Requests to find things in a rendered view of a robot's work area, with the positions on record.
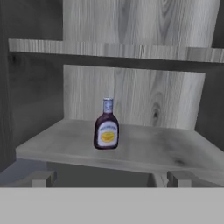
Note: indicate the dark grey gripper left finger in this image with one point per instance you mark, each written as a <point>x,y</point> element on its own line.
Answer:
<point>42,178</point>

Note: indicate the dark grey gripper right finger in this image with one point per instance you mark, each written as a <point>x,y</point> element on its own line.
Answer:
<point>180,178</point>

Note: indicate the grey wooden cabinet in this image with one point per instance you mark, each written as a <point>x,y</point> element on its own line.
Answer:
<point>122,87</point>

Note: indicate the dark sauce bottle white label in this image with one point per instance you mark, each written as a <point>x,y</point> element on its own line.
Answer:
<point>106,128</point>

